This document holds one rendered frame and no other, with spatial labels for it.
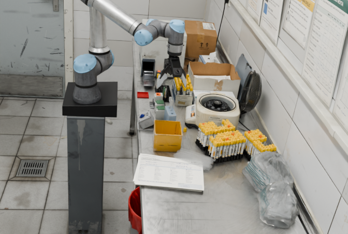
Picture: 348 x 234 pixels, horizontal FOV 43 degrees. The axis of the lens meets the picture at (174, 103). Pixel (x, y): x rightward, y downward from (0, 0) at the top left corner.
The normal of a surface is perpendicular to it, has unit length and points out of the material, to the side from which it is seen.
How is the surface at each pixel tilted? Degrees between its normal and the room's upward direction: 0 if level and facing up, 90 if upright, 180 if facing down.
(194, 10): 90
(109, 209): 0
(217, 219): 0
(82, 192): 90
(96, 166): 90
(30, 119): 0
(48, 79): 90
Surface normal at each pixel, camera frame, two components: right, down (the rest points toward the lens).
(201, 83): 0.08, 0.51
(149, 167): 0.11, -0.88
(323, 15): -0.99, 0.03
